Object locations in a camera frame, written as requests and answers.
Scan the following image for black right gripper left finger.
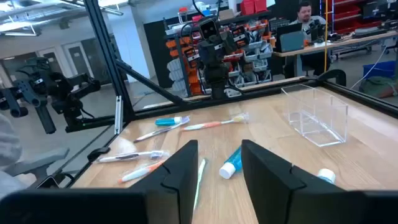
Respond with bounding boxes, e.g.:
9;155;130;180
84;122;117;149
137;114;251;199
0;139;199;224

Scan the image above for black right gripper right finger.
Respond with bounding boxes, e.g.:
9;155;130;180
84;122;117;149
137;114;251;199
241;139;398;224

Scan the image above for green toothbrush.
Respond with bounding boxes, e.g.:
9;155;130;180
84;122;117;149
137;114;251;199
192;157;208;212

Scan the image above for orange toothbrush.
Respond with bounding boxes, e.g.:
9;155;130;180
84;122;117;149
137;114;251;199
182;112;250;132
117;159;166;184

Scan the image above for purple toothbrush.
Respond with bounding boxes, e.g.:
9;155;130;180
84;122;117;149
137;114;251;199
133;116;191;143
95;150;171;164

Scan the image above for storage shelf with bins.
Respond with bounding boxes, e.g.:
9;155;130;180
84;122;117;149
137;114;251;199
164;12;274;97

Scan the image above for red storage bins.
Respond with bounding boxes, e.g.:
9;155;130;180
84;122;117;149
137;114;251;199
239;0;268;16

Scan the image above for grey laptop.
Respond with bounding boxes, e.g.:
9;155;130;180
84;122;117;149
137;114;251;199
275;23;305;53

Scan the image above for person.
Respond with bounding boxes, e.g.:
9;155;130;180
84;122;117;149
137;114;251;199
287;1;327;43
0;113;29;200

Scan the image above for silver corner plate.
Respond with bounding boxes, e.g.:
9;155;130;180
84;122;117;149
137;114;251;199
114;95;124;135

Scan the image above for long wooden desk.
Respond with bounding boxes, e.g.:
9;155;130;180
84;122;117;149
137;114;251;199
273;30;398;78

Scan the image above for grey office chair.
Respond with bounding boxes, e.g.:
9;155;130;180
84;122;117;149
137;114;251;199
4;147;71;181

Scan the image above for red shelving unit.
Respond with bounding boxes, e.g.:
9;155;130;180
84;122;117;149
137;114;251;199
329;0;383;34

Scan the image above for blue plastic bin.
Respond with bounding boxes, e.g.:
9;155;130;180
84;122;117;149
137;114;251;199
362;60;397;80

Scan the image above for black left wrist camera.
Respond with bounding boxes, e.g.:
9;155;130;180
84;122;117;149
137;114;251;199
198;17;220;40

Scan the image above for yellow cable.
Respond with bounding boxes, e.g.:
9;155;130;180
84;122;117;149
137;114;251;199
323;0;329;73

